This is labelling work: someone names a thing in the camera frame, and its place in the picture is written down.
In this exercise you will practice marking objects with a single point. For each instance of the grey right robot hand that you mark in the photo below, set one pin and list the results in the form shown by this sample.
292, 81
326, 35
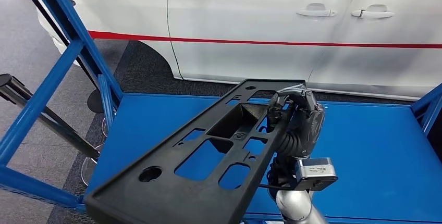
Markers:
312, 125

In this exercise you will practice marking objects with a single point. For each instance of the black plastic plate bracket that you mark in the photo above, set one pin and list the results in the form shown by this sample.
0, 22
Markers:
165, 198

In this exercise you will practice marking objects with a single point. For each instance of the blue metal shelf rack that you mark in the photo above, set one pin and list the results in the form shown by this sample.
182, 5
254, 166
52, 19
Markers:
362, 163

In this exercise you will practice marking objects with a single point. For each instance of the white car red stripe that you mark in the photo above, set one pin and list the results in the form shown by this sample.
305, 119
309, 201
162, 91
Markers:
241, 60

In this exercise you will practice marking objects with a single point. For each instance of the thin black pole stand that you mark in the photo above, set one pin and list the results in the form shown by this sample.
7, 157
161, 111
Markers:
94, 101

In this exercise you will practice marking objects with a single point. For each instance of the chrome stanchion post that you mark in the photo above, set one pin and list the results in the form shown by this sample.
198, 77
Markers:
51, 119

